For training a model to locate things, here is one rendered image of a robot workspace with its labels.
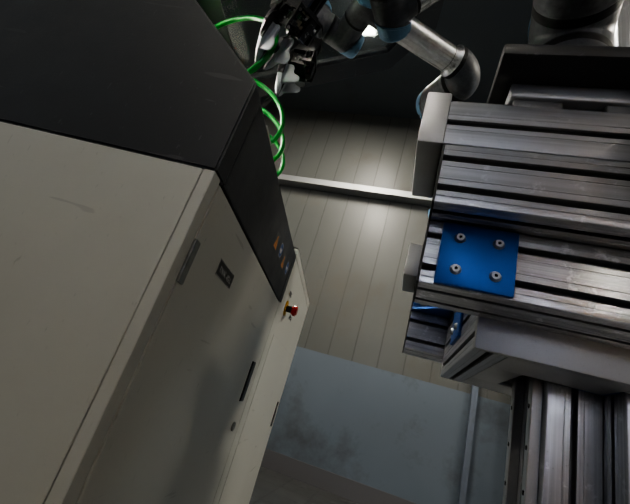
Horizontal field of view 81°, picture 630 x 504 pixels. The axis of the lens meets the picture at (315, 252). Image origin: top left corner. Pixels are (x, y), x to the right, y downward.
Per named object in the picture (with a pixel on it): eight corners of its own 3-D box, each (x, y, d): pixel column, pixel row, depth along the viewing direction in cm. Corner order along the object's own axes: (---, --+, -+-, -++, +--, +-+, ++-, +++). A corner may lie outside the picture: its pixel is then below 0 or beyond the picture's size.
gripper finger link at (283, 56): (271, 76, 84) (292, 37, 81) (261, 67, 88) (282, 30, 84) (281, 82, 86) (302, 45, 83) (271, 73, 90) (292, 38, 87)
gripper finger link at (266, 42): (254, 60, 80) (282, 25, 78) (245, 51, 84) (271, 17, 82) (263, 70, 83) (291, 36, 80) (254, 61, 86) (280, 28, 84)
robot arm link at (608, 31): (604, 92, 60) (604, 36, 65) (631, 12, 49) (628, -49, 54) (520, 99, 65) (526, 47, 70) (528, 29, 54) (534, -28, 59)
